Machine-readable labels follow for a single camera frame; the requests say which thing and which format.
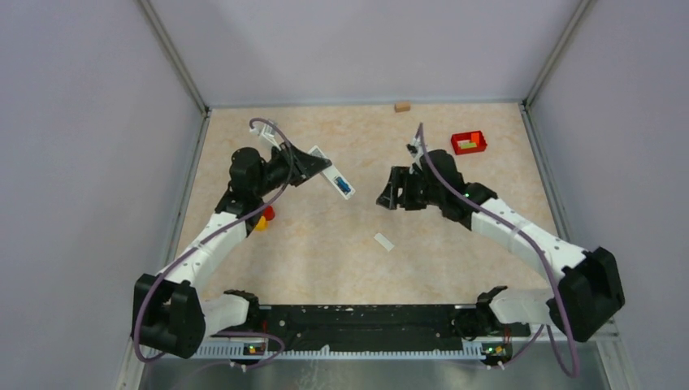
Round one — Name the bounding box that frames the red plastic bin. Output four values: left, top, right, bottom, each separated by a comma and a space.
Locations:
450, 130, 488, 155

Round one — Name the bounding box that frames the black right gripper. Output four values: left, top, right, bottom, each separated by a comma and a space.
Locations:
377, 167, 444, 211

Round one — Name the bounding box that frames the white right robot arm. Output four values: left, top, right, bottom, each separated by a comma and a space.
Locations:
376, 149, 626, 342

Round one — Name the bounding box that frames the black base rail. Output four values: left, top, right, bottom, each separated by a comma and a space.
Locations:
230, 304, 531, 353

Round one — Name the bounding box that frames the small wooden block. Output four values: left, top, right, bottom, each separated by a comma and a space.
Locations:
393, 102, 411, 113

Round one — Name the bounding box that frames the white remote control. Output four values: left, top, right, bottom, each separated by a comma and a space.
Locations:
309, 145, 356, 200

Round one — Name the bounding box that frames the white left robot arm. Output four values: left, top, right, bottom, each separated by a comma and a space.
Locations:
131, 142, 332, 358

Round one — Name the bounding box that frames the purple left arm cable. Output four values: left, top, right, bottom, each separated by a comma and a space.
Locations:
132, 117, 296, 371

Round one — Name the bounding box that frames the red oval toy block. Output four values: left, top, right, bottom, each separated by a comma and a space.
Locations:
262, 206, 275, 222

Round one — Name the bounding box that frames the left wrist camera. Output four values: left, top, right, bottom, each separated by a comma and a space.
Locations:
249, 120, 280, 150

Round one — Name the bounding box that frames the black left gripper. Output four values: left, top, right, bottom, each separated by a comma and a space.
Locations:
253, 140, 331, 197

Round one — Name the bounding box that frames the yellow traffic light toy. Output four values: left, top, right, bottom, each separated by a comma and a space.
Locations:
254, 216, 269, 232

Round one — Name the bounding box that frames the white battery cover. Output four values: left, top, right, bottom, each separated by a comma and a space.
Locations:
374, 233, 395, 252

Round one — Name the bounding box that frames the blue battery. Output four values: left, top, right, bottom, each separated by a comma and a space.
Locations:
334, 176, 351, 194

